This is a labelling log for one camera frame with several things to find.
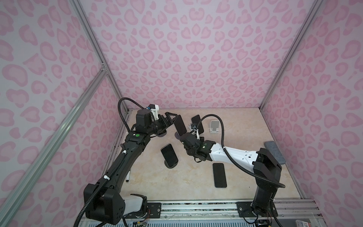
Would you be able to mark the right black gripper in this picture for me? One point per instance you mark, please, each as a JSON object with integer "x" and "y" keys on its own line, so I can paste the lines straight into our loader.
{"x": 188, "y": 139}

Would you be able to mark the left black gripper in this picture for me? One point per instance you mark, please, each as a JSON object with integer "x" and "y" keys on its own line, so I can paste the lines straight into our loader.
{"x": 164, "y": 121}

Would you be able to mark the silver folding phone stand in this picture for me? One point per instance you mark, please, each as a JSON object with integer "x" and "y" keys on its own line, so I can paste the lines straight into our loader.
{"x": 214, "y": 126}

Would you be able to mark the purple edged black phone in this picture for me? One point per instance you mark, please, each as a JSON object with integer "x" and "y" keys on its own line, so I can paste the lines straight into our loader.
{"x": 219, "y": 175}

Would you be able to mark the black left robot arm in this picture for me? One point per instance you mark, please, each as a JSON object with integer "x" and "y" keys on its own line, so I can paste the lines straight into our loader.
{"x": 103, "y": 201}

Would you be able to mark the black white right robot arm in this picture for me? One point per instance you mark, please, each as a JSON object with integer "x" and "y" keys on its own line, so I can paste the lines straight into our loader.
{"x": 260, "y": 164}

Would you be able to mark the grey round stand middle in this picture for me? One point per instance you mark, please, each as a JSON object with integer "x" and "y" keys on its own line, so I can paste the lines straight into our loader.
{"x": 177, "y": 136}

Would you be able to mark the back middle black phone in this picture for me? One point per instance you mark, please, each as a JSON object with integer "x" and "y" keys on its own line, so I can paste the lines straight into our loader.
{"x": 180, "y": 126}

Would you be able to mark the front left black phone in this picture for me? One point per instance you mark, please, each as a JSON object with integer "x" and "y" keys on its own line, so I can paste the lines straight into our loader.
{"x": 169, "y": 154}

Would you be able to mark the back right black phone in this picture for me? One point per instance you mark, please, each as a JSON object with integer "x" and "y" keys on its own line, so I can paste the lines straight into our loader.
{"x": 196, "y": 120}

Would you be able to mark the black round stand front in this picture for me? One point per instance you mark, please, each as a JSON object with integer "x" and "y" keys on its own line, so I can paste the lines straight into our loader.
{"x": 170, "y": 166}

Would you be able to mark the black white marker pen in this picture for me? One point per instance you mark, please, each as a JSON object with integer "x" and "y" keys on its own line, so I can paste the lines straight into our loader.
{"x": 127, "y": 177}

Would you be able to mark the grey felt pad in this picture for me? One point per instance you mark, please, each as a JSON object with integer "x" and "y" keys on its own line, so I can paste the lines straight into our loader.
{"x": 272, "y": 147}

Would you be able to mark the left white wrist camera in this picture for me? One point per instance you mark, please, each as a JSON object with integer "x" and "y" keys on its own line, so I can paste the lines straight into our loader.
{"x": 154, "y": 109}

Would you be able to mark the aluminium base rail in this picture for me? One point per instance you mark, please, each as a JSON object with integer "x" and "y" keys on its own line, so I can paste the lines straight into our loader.
{"x": 226, "y": 213}

